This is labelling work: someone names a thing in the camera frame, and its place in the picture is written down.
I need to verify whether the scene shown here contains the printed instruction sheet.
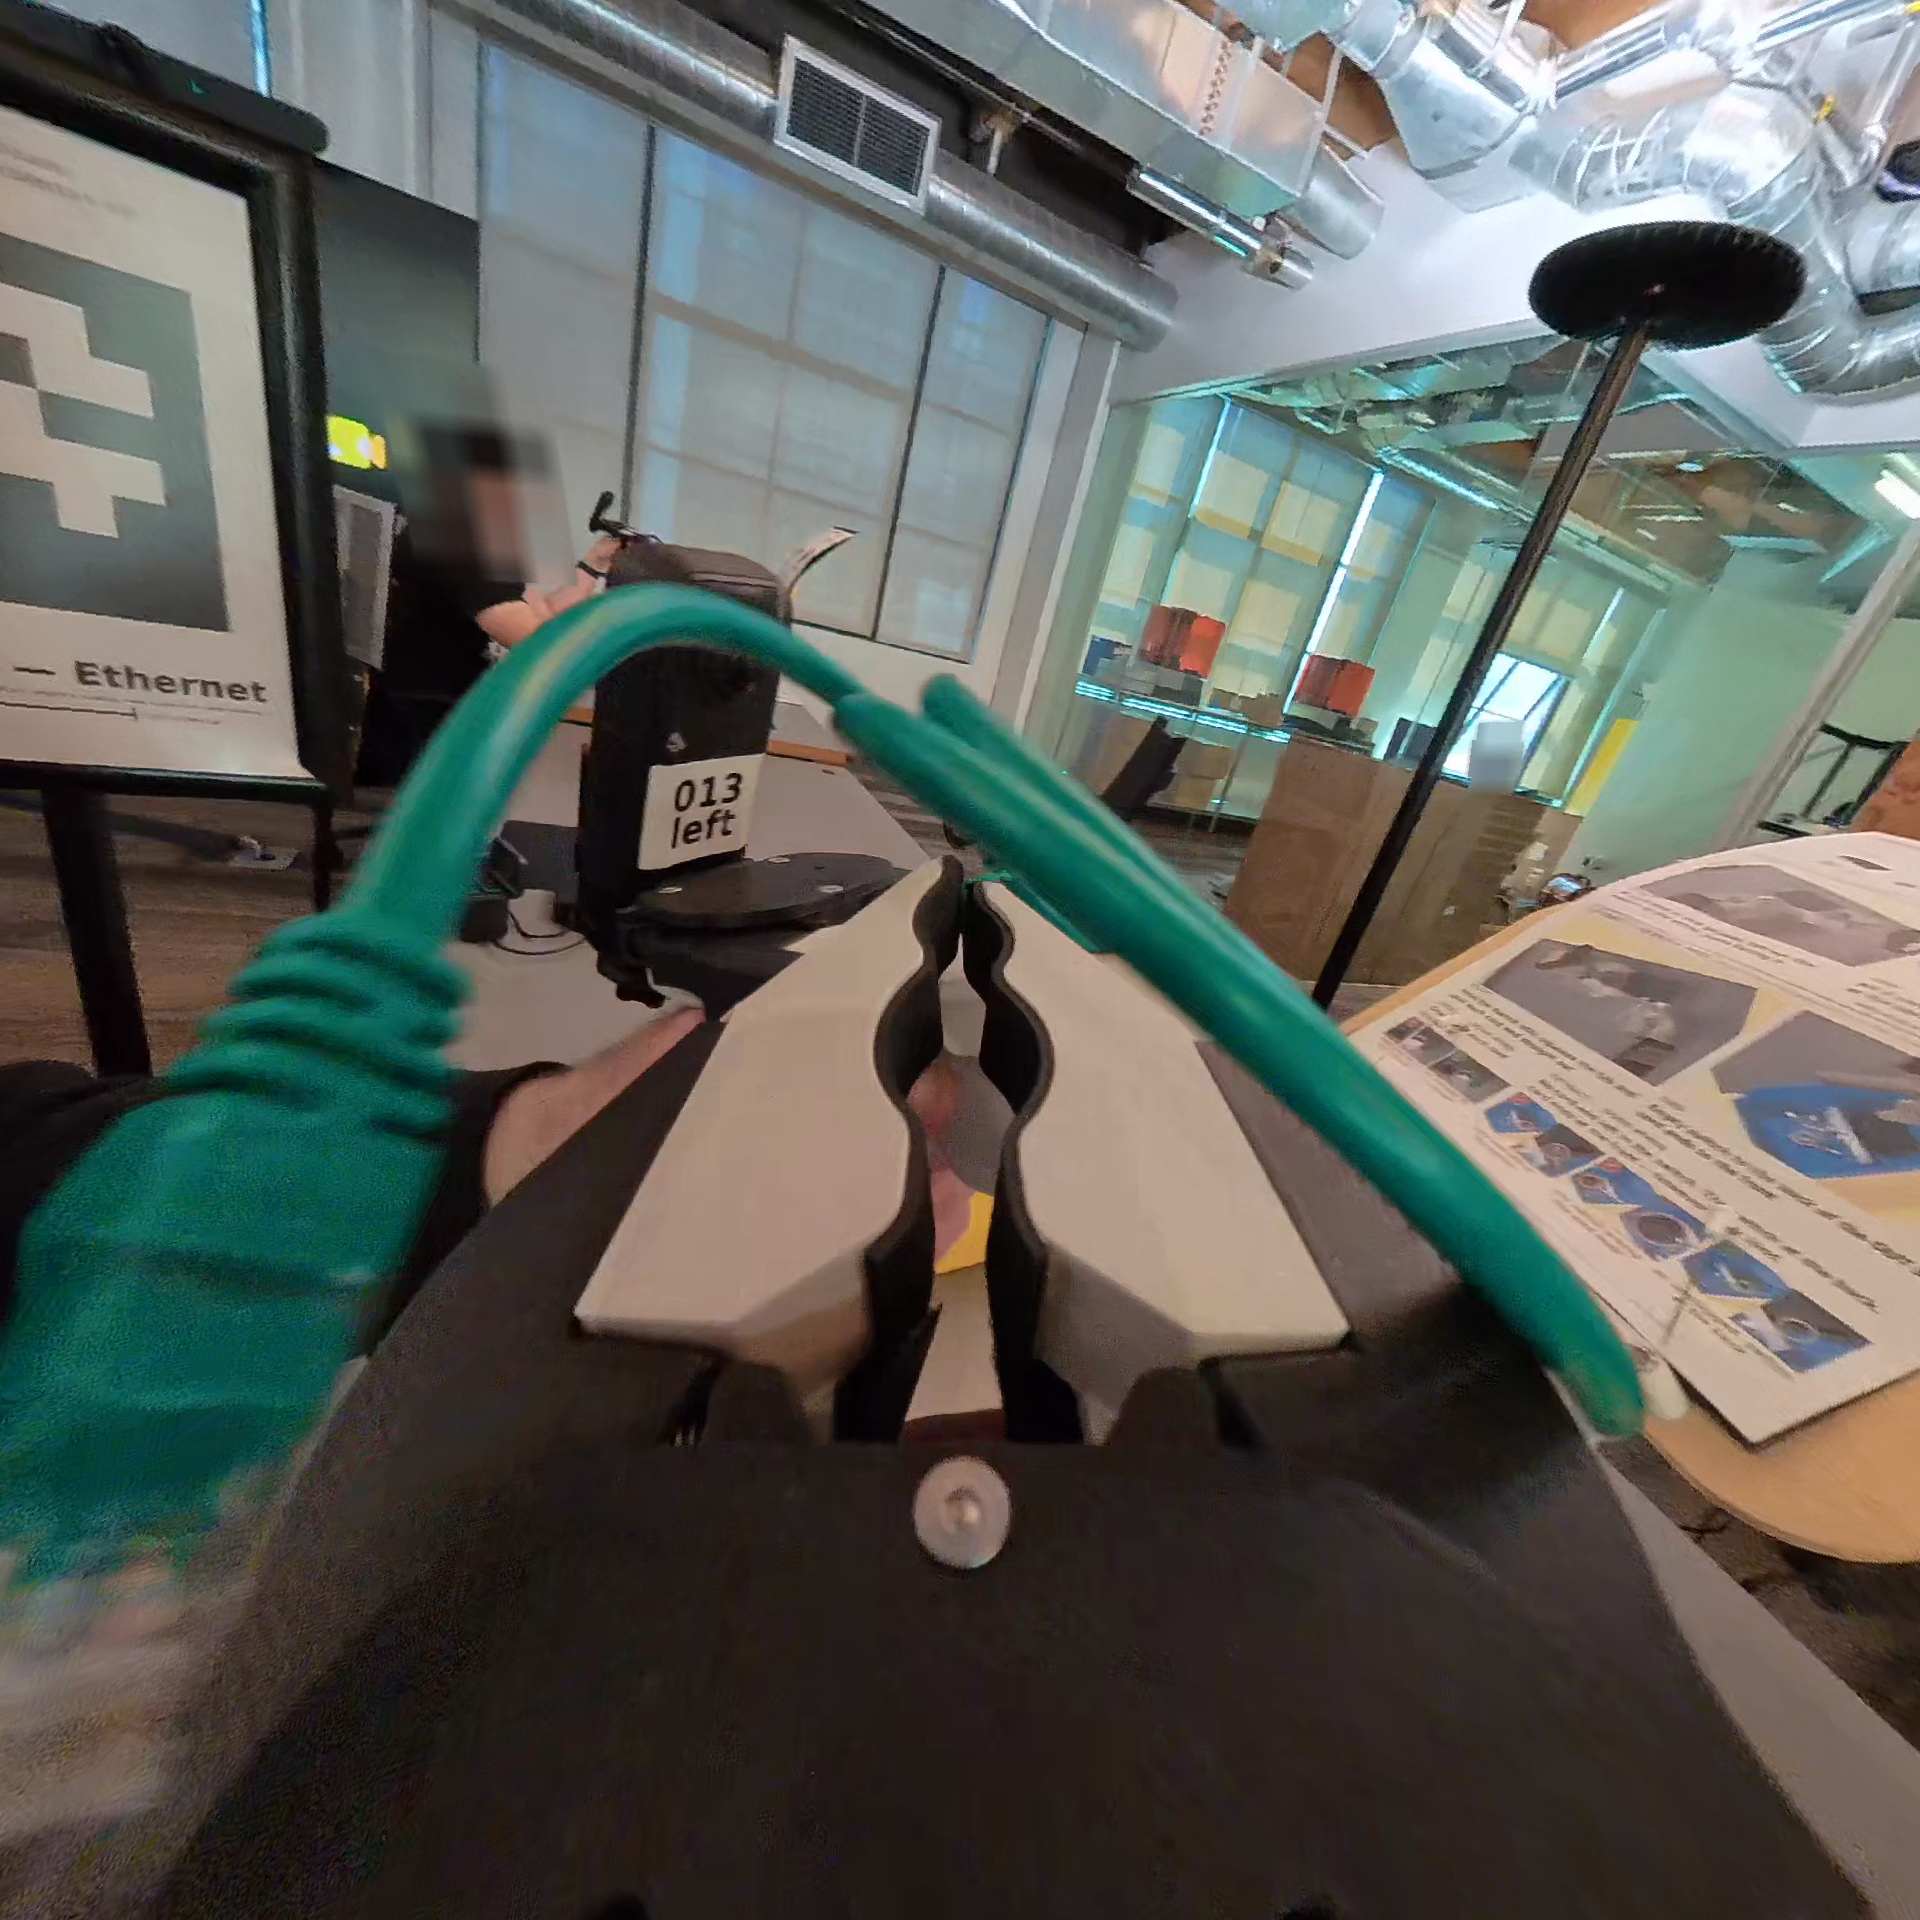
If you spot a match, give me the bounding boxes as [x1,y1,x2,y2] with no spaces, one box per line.
[1357,833,1920,1441]

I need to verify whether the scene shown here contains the white vent grille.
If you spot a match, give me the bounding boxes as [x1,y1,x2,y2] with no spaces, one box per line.
[773,35,945,212]

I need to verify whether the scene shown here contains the silver flexible ducts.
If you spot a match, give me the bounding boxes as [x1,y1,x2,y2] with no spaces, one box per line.
[1343,0,1920,399]

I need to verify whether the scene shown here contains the silver air duct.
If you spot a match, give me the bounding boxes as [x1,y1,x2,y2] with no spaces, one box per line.
[450,0,1180,353]

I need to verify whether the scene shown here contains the black office chair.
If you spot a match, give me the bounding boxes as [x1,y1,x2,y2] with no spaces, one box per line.
[1095,715,1189,819]

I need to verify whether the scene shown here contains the green cable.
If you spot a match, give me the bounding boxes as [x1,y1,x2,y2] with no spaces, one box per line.
[0,581,1648,1802]

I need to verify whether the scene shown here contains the metal shelf with boxes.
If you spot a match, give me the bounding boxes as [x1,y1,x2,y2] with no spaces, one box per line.
[1073,599,1443,752]

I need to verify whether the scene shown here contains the white and wooden document stand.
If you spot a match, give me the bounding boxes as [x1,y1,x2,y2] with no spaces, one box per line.
[1334,832,1920,1561]

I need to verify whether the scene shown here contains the black framed marker sign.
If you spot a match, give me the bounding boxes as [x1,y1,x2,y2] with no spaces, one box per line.
[0,35,341,1073]

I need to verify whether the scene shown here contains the black screen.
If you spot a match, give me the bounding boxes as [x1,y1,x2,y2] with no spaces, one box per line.
[306,163,483,497]

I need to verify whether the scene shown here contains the person's left hand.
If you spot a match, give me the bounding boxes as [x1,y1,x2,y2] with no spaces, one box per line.
[483,1007,978,1262]

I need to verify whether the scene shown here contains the black device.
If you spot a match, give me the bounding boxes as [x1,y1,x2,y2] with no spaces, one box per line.
[456,832,589,954]

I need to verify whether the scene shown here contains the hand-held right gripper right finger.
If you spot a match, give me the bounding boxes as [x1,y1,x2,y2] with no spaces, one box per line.
[961,882,1350,1440]

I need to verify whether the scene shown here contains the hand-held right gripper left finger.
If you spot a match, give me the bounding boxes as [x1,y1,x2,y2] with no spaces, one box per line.
[576,858,962,1440]

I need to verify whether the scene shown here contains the black floor lamp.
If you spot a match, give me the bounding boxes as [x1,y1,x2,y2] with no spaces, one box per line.
[1312,223,1810,1007]

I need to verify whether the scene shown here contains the large silver duct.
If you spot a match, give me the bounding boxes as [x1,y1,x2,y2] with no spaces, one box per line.
[885,0,1390,264]

